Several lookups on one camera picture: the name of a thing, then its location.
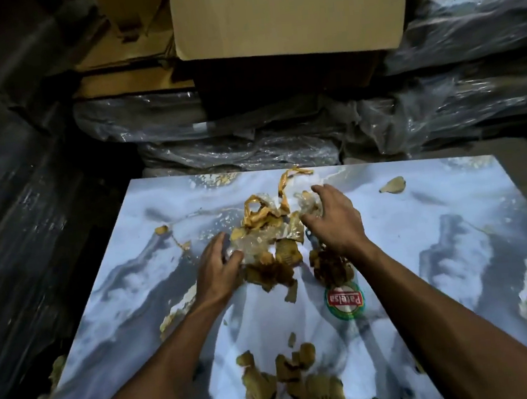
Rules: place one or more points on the person's left hand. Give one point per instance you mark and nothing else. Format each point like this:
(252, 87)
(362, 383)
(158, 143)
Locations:
(217, 275)

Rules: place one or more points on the person's right hand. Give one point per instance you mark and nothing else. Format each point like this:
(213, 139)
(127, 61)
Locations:
(340, 226)

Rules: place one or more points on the person's left thumb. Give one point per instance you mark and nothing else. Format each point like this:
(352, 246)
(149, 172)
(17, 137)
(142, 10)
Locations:
(238, 260)

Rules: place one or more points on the person's right thumb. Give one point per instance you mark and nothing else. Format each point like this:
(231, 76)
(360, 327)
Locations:
(313, 227)

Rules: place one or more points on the plastic and tape scraps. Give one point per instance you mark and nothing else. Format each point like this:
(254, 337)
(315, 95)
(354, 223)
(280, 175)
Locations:
(267, 234)

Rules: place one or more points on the person's right forearm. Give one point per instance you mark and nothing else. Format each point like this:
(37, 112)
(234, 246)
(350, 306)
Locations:
(434, 329)

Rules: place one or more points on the person's left forearm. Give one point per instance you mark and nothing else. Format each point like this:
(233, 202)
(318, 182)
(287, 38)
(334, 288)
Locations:
(169, 378)

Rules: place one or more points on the yellow tape strip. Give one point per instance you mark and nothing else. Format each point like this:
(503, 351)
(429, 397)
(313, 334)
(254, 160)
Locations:
(290, 183)

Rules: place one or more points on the round red green sticker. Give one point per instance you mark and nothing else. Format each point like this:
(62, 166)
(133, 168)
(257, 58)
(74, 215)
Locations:
(345, 301)

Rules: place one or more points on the small brown tape scrap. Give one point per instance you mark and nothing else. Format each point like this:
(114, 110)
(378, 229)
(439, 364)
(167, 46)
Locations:
(161, 230)

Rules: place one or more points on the curled brown cardboard scrap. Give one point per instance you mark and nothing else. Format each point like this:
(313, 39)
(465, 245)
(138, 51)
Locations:
(392, 185)

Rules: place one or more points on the blue white marble tile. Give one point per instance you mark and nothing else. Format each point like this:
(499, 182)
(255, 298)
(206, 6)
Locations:
(436, 254)

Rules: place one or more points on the pile of brown cardboard scraps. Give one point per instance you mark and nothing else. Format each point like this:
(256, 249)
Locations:
(290, 384)

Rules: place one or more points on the plastic-wrapped tile stack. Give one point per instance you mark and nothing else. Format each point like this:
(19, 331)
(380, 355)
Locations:
(444, 96)

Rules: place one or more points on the open brown cardboard box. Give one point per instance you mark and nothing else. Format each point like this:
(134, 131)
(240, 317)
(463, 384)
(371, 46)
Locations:
(288, 18)

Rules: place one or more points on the flattened brown cardboard sheets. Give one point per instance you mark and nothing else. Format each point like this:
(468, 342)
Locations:
(129, 56)

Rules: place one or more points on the dark plastic-wrapped pallet stack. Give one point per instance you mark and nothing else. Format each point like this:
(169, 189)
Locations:
(8, 207)

